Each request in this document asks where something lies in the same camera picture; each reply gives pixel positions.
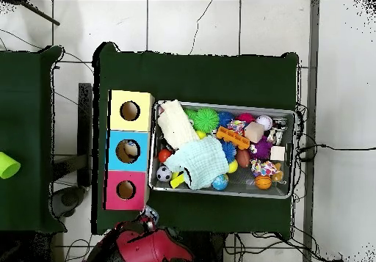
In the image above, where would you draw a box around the purple plush monster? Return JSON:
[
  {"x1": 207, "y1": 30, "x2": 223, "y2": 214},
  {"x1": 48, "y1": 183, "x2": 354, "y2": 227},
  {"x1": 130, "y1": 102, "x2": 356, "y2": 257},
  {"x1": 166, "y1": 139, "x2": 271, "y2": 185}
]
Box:
[{"x1": 249, "y1": 134, "x2": 274, "y2": 161}]

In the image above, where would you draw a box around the small basketball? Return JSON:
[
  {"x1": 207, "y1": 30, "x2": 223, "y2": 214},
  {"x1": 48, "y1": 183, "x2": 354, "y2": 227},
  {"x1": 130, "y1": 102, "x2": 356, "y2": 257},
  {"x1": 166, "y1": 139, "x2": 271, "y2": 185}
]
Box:
[{"x1": 254, "y1": 174, "x2": 273, "y2": 190}]

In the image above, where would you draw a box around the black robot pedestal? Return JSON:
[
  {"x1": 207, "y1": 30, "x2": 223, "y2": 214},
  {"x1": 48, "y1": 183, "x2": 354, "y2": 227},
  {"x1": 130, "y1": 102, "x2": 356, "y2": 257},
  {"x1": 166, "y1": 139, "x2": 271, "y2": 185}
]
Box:
[{"x1": 178, "y1": 230, "x2": 227, "y2": 262}]

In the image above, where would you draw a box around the wooden box with three holes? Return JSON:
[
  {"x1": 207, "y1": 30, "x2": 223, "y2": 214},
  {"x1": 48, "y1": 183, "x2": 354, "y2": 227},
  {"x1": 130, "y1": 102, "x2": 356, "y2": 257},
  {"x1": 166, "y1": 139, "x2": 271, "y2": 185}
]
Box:
[{"x1": 102, "y1": 89, "x2": 156, "y2": 211}]

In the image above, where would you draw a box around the dark thin rod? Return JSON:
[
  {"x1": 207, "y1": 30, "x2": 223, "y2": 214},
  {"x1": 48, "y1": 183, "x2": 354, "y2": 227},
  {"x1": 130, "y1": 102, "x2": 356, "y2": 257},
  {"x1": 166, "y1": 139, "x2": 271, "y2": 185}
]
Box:
[{"x1": 11, "y1": 0, "x2": 61, "y2": 26}]

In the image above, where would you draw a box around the thin black cable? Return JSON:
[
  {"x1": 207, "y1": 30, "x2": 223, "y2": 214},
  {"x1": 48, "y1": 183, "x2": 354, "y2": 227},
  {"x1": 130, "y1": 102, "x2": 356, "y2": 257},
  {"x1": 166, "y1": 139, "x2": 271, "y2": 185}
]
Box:
[{"x1": 297, "y1": 143, "x2": 376, "y2": 161}]

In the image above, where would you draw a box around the lime green plastic cup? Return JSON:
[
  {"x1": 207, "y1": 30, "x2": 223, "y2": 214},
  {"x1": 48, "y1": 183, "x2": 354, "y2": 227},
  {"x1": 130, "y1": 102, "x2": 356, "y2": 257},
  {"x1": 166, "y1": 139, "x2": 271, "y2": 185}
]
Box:
[{"x1": 0, "y1": 151, "x2": 21, "y2": 180}]

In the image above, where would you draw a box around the orange-red smooth ball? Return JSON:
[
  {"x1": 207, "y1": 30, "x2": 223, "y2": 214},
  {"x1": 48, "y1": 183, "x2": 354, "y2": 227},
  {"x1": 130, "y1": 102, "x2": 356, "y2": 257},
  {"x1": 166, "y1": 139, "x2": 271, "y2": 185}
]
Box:
[{"x1": 157, "y1": 148, "x2": 173, "y2": 164}]

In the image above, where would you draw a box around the small soccer ball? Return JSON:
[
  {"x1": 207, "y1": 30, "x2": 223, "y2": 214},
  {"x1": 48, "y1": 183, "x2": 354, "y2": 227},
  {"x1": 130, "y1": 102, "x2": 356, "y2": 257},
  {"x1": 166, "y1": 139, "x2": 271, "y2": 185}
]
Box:
[{"x1": 156, "y1": 164, "x2": 173, "y2": 183}]

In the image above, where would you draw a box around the globe print ball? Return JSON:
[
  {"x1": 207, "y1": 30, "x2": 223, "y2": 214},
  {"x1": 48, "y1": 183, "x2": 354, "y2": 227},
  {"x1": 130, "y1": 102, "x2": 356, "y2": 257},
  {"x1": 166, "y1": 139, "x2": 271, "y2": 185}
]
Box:
[{"x1": 211, "y1": 173, "x2": 229, "y2": 192}]

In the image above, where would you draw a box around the mint knitted cloth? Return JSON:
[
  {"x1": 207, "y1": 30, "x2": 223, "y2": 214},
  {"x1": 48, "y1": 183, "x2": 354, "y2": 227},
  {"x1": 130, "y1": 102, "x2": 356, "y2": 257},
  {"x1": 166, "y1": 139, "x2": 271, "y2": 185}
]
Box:
[{"x1": 163, "y1": 135, "x2": 230, "y2": 190}]

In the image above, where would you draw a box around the cream knitted cloth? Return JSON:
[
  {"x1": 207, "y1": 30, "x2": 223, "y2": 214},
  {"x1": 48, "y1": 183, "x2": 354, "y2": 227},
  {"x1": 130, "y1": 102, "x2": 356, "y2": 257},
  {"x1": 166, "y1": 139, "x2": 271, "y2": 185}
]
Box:
[{"x1": 156, "y1": 98, "x2": 200, "y2": 150}]

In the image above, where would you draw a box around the tan wooden cube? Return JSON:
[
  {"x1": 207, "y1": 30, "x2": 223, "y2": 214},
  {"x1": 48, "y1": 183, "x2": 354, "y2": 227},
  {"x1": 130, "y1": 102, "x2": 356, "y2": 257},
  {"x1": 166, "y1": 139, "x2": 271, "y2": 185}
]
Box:
[{"x1": 244, "y1": 121, "x2": 265, "y2": 144}]

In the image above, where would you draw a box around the dark green table cloth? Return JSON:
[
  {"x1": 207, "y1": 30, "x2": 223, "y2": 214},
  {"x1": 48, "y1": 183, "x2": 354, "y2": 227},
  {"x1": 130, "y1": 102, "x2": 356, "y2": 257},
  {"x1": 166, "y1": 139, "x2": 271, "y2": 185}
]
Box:
[
  {"x1": 0, "y1": 45, "x2": 67, "y2": 234},
  {"x1": 92, "y1": 41, "x2": 300, "y2": 236}
]

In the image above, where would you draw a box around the orange long toy block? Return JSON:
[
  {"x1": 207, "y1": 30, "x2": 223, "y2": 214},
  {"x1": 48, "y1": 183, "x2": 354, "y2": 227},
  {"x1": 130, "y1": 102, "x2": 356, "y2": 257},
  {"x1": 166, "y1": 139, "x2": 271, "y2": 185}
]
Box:
[{"x1": 216, "y1": 125, "x2": 250, "y2": 150}]

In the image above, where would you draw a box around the grey rounded stand foot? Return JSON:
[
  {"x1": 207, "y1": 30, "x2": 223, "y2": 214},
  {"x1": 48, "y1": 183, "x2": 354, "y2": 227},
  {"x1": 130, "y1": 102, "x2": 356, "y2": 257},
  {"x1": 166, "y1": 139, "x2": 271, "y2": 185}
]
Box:
[{"x1": 51, "y1": 185, "x2": 87, "y2": 218}]

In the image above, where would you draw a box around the shallow wire mesh bin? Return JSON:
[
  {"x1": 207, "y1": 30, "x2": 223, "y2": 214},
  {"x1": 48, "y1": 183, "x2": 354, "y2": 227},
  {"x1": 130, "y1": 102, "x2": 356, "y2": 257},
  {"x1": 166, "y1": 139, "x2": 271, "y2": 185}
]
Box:
[{"x1": 148, "y1": 99, "x2": 297, "y2": 200}]

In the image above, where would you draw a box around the green spiky rubber ball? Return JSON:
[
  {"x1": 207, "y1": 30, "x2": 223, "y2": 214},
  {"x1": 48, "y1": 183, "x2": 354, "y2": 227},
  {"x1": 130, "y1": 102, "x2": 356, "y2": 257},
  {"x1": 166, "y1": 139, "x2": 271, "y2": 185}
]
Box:
[{"x1": 192, "y1": 107, "x2": 220, "y2": 134}]

